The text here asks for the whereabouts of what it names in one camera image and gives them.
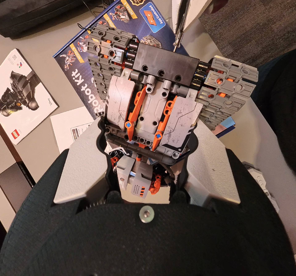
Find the tracked building-block toy robot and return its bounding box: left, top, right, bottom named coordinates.
left=86, top=24, right=259, bottom=198

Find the small clear-handled screwdriver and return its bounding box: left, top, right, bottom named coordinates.
left=173, top=8, right=185, bottom=50

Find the white instruction sheet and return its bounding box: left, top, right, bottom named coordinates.
left=50, top=106, right=97, bottom=154

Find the grey toy battery box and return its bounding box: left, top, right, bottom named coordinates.
left=243, top=161, right=280, bottom=212

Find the black bag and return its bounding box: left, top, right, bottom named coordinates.
left=0, top=0, right=118, bottom=38

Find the black-and-white instruction booklet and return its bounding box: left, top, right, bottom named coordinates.
left=0, top=48, right=59, bottom=145

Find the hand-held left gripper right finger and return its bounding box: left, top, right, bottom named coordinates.
left=183, top=128, right=241, bottom=205

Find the person's dark clothing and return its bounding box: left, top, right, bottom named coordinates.
left=252, top=49, right=296, bottom=165

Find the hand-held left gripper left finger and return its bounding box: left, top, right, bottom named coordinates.
left=53, top=118, right=114, bottom=205

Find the blue robot kit box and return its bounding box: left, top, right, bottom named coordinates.
left=53, top=0, right=236, bottom=140

